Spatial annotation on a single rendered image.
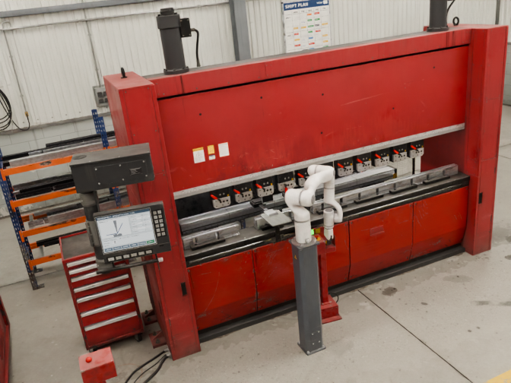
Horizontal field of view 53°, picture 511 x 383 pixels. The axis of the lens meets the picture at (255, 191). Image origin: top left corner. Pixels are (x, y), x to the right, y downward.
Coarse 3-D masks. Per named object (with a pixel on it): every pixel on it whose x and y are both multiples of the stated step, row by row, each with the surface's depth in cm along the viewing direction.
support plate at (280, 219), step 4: (276, 212) 446; (280, 212) 445; (264, 216) 441; (272, 216) 439; (276, 216) 438; (280, 216) 437; (284, 216) 436; (268, 220) 431; (272, 220) 430; (276, 220) 430; (280, 220) 429; (284, 220) 428; (288, 220) 427; (272, 224) 424; (276, 224) 423; (280, 224) 424
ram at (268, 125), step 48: (192, 96) 386; (240, 96) 400; (288, 96) 417; (336, 96) 434; (384, 96) 453; (432, 96) 474; (192, 144) 398; (240, 144) 413; (288, 144) 431; (336, 144) 449; (192, 192) 410
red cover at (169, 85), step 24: (336, 48) 428; (360, 48) 427; (384, 48) 436; (408, 48) 446; (432, 48) 455; (192, 72) 381; (216, 72) 385; (240, 72) 393; (264, 72) 400; (288, 72) 408; (168, 96) 377
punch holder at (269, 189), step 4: (268, 176) 433; (256, 180) 429; (260, 180) 431; (264, 180) 432; (268, 180) 434; (272, 180) 435; (260, 184) 432; (264, 184) 433; (268, 184) 435; (272, 184) 436; (256, 188) 434; (260, 188) 433; (268, 188) 436; (272, 188) 437; (256, 192) 437; (260, 192) 434; (264, 192) 435; (268, 192) 437; (272, 192) 439; (260, 196) 435
